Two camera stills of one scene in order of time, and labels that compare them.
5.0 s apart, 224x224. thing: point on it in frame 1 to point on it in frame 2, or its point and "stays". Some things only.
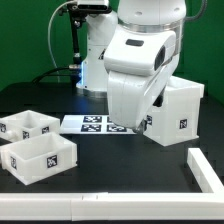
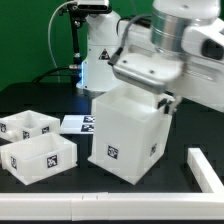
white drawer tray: [27, 124] stays
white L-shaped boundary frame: [122, 206] stays
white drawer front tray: [38, 157] stays
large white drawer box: [178, 118] to [129, 132]
